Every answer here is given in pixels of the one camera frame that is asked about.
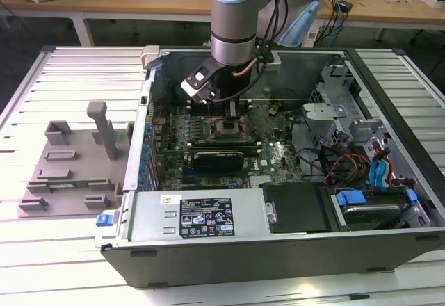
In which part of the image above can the blue slot retainer strip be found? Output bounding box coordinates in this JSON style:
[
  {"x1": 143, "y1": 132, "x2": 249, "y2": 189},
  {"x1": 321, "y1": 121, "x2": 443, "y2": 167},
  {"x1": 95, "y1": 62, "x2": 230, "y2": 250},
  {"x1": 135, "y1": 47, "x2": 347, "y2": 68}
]
[{"x1": 137, "y1": 123, "x2": 154, "y2": 189}]

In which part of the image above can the blue flat wire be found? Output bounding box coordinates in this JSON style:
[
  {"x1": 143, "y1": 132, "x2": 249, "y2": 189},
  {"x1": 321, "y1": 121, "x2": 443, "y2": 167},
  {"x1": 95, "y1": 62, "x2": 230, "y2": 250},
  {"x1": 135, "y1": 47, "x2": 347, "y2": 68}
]
[
  {"x1": 379, "y1": 156, "x2": 394, "y2": 193},
  {"x1": 369, "y1": 158, "x2": 380, "y2": 191}
]

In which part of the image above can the hard disk in blue carrier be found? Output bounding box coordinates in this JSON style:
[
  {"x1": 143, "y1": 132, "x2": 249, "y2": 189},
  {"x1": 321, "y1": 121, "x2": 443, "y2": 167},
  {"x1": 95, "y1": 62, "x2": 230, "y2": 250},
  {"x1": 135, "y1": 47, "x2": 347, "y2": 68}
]
[{"x1": 332, "y1": 188, "x2": 418, "y2": 232}]

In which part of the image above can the white wrist camera black mount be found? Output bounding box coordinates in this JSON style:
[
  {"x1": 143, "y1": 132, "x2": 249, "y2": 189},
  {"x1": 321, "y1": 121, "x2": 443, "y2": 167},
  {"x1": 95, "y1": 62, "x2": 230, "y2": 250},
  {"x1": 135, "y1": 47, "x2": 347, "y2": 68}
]
[{"x1": 179, "y1": 58, "x2": 219, "y2": 104}]

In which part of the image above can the green motherboard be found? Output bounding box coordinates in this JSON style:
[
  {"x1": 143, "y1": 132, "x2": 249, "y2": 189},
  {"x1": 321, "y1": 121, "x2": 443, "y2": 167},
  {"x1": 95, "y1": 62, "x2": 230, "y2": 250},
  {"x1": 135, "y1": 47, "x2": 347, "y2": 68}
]
[{"x1": 152, "y1": 99, "x2": 305, "y2": 191}]

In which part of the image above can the silver metal drive cage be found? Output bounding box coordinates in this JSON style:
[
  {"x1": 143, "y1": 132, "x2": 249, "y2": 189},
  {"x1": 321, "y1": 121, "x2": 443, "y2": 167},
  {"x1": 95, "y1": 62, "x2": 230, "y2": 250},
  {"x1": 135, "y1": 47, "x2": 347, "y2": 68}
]
[{"x1": 300, "y1": 63, "x2": 392, "y2": 154}]

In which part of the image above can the grey plastic parts rack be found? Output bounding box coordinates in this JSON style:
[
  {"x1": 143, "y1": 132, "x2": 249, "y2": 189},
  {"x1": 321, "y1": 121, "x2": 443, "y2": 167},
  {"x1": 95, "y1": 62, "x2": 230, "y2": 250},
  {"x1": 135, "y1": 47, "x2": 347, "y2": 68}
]
[{"x1": 17, "y1": 100, "x2": 135, "y2": 219}]

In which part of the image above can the silver square CPU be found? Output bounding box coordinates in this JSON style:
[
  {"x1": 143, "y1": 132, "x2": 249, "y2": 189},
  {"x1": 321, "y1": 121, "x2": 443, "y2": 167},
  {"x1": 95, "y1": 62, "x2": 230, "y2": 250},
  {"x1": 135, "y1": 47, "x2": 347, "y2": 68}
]
[{"x1": 213, "y1": 124, "x2": 243, "y2": 138}]

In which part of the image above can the silver chipset heatsink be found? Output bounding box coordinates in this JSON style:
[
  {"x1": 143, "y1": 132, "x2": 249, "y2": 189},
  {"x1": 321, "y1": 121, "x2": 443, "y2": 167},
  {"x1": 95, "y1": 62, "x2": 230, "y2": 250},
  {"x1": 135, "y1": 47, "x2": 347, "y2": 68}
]
[{"x1": 249, "y1": 175, "x2": 276, "y2": 186}]

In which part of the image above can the black open PC case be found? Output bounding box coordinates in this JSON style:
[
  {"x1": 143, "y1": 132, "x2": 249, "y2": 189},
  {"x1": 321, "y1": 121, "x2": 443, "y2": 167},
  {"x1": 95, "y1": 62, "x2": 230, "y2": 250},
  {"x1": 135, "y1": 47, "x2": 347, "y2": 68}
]
[{"x1": 93, "y1": 45, "x2": 445, "y2": 289}]

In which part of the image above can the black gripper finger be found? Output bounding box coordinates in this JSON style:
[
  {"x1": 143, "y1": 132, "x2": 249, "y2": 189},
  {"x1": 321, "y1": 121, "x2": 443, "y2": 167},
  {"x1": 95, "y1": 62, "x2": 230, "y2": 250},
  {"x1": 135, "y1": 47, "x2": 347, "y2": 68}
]
[{"x1": 224, "y1": 99, "x2": 239, "y2": 129}]

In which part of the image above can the blue cable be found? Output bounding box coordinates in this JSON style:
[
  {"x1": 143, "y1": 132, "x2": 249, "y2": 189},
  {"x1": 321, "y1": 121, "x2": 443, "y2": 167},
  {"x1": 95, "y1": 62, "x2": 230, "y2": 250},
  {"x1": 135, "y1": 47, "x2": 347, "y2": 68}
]
[{"x1": 326, "y1": 0, "x2": 345, "y2": 48}]

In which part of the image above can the CPU socket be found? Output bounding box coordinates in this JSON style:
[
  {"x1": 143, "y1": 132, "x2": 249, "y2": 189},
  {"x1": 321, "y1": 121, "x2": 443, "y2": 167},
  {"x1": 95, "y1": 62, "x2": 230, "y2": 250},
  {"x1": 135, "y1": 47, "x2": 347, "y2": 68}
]
[{"x1": 204, "y1": 114, "x2": 250, "y2": 143}]

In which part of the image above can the blue plastic latch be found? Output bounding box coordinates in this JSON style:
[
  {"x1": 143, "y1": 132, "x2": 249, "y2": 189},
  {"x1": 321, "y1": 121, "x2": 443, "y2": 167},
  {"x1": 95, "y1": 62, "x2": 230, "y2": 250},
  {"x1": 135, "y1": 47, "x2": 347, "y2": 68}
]
[{"x1": 95, "y1": 213, "x2": 116, "y2": 228}]

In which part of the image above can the red yellow power wire bundle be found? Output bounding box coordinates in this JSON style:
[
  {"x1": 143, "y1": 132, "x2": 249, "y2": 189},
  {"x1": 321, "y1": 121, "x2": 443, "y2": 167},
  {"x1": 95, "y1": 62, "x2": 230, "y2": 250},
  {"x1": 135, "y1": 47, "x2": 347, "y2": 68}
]
[{"x1": 325, "y1": 152, "x2": 371, "y2": 184}]

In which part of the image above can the black graphics card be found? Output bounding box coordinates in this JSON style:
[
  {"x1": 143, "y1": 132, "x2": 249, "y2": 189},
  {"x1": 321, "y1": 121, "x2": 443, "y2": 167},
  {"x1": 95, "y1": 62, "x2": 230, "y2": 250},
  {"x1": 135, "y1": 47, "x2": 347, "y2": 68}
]
[{"x1": 191, "y1": 150, "x2": 246, "y2": 174}]

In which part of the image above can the grey case release latch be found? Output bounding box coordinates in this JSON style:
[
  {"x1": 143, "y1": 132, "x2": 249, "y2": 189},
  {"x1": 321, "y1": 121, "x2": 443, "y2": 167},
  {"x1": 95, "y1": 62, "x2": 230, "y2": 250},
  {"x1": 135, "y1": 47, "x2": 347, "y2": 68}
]
[{"x1": 140, "y1": 45, "x2": 163, "y2": 76}]

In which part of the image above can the black plastic shroud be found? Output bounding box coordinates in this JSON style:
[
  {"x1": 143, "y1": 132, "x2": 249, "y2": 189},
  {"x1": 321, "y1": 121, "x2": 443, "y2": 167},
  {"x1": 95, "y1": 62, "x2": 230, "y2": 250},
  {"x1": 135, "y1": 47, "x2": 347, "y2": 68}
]
[{"x1": 260, "y1": 182, "x2": 334, "y2": 234}]

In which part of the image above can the silver power supply unit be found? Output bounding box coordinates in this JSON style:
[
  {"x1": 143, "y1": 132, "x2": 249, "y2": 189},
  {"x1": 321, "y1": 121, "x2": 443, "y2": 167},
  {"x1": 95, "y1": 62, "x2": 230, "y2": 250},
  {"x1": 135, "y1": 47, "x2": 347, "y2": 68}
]
[{"x1": 127, "y1": 190, "x2": 277, "y2": 243}]

